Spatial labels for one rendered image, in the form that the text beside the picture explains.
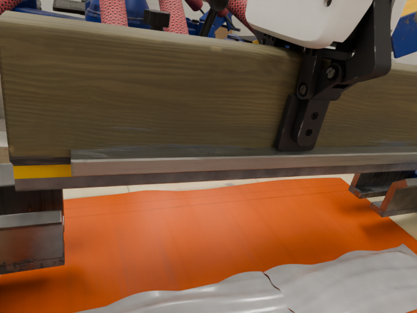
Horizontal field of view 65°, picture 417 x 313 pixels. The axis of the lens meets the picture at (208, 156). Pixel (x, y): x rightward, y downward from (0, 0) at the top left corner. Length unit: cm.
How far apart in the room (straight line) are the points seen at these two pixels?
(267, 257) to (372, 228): 15
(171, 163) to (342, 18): 12
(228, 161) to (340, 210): 25
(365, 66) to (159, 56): 11
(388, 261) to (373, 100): 17
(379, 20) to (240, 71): 8
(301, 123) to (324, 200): 23
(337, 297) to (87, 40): 26
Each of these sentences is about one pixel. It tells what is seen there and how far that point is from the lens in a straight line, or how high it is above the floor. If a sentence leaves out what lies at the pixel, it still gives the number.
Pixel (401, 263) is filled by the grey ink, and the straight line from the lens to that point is 39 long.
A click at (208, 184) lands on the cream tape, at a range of 40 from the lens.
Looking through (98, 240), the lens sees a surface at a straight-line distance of 32.
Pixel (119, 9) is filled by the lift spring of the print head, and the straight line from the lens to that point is 71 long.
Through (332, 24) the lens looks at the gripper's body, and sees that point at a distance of 19.
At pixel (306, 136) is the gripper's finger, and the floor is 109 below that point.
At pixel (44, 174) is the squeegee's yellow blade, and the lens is 22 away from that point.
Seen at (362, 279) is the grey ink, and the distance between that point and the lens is 34.
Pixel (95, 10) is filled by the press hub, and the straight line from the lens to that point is 101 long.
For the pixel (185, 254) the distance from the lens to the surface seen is 31.
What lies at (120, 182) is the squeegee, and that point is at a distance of 22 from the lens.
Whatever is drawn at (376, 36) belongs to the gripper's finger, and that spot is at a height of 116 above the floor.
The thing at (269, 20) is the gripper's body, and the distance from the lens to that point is 23.
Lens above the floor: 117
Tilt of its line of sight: 27 degrees down
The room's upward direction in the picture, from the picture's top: 10 degrees clockwise
